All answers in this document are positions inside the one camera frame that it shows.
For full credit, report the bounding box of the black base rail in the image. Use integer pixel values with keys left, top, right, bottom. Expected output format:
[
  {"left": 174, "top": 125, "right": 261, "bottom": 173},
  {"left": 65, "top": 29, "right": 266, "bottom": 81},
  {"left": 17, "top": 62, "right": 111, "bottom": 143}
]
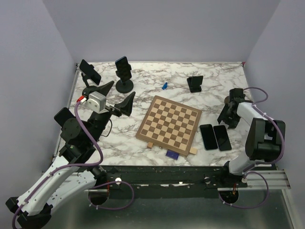
[{"left": 92, "top": 166, "right": 247, "bottom": 199}]

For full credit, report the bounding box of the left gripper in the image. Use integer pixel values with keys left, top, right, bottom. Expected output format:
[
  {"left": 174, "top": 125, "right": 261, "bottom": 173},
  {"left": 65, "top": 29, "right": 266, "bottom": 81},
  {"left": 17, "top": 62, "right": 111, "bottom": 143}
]
[{"left": 85, "top": 81, "right": 136, "bottom": 143}]

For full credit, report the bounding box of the small black folding stand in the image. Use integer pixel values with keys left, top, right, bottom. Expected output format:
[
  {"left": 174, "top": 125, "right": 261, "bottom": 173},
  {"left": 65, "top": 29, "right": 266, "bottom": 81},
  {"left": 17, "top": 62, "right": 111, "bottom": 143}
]
[{"left": 187, "top": 75, "right": 203, "bottom": 93}]

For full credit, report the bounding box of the dark blue card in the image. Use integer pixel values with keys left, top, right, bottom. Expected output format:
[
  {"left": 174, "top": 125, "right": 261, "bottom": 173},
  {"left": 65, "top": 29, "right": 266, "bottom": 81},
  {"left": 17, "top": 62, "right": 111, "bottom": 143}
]
[{"left": 166, "top": 150, "right": 179, "bottom": 160}]

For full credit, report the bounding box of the black phone on left stand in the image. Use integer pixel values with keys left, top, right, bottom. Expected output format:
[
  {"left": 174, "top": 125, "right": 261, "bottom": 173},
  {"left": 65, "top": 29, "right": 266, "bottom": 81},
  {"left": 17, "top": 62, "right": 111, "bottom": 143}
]
[{"left": 54, "top": 107, "right": 75, "bottom": 127}]

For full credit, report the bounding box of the dark phone on corner stand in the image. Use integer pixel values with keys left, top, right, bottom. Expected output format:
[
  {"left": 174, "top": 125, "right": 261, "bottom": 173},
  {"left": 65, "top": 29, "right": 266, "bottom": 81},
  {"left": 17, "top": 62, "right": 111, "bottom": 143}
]
[{"left": 79, "top": 59, "right": 101, "bottom": 85}]

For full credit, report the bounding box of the wooden chessboard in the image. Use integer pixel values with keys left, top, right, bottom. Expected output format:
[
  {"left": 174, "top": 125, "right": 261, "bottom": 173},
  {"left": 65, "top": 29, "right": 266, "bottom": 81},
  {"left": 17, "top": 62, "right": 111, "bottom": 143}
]
[{"left": 136, "top": 95, "right": 202, "bottom": 157}]

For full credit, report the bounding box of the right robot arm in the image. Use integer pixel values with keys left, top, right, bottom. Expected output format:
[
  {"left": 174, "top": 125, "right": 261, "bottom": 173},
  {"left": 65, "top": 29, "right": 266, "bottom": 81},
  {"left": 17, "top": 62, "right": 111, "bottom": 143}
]
[{"left": 217, "top": 88, "right": 286, "bottom": 187}]

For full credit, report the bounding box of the black round-base phone stand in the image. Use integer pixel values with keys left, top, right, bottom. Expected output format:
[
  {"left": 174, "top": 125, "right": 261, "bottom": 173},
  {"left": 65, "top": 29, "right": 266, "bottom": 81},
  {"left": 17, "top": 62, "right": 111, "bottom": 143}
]
[{"left": 115, "top": 63, "right": 134, "bottom": 94}]

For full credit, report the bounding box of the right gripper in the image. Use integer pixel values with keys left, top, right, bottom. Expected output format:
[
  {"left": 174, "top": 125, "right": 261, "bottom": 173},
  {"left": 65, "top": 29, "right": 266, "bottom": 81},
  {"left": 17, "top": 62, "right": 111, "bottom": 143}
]
[{"left": 217, "top": 103, "right": 242, "bottom": 129}]

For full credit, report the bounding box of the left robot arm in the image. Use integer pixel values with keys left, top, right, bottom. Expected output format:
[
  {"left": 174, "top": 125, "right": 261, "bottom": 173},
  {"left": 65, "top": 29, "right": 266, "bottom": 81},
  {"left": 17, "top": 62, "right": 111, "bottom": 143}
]
[{"left": 6, "top": 81, "right": 136, "bottom": 229}]

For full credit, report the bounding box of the black smartphone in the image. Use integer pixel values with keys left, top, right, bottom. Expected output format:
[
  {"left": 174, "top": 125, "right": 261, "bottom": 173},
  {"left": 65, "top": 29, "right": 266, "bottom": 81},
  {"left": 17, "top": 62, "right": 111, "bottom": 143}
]
[
  {"left": 199, "top": 124, "right": 218, "bottom": 150},
  {"left": 213, "top": 125, "right": 232, "bottom": 151}
]

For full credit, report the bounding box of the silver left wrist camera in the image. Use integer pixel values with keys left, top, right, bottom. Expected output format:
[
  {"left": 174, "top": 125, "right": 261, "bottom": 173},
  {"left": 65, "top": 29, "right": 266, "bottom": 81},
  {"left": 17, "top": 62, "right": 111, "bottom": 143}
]
[{"left": 77, "top": 92, "right": 106, "bottom": 114}]

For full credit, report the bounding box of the small blue plastic piece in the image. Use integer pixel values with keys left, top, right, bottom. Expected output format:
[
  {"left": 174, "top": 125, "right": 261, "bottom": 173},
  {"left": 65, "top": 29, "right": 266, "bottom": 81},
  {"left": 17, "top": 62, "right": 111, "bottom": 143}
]
[{"left": 162, "top": 82, "right": 168, "bottom": 90}]

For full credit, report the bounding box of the black corner phone stand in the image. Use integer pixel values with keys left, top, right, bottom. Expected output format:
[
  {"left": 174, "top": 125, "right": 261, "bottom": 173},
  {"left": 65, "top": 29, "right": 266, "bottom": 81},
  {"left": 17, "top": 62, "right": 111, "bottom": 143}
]
[{"left": 81, "top": 73, "right": 96, "bottom": 88}]

